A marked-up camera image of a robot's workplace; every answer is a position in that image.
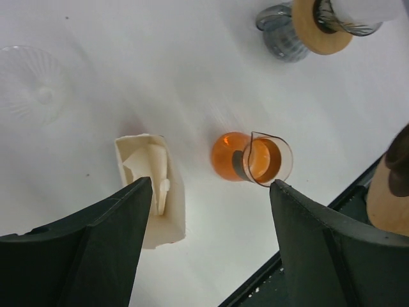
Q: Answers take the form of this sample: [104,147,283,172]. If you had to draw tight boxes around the wooden ring with hole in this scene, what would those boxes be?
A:
[292,0,355,56]

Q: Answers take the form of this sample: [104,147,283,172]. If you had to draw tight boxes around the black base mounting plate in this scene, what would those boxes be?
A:
[220,159,381,306]

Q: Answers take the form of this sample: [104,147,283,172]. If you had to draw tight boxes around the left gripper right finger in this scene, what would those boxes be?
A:
[270,180,408,306]

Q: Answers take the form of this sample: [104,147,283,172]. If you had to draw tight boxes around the paper coffee filters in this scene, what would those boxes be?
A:
[123,144,170,216]

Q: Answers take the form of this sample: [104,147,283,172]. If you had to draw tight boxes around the grey glass server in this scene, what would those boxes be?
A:
[256,1,310,63]

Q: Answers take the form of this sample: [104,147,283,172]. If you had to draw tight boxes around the white paper coffee filter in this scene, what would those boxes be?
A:
[330,0,405,25]

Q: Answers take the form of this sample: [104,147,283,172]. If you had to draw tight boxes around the grey ribbed glass dripper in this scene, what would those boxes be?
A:
[313,0,384,36]

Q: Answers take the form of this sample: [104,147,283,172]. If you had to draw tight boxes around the orange filter box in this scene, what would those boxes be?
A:
[114,134,186,249]

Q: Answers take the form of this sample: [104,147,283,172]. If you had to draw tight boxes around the orange glass beaker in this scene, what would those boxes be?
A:
[210,131,293,187]

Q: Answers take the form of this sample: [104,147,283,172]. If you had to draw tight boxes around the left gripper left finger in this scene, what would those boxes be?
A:
[1,177,153,306]

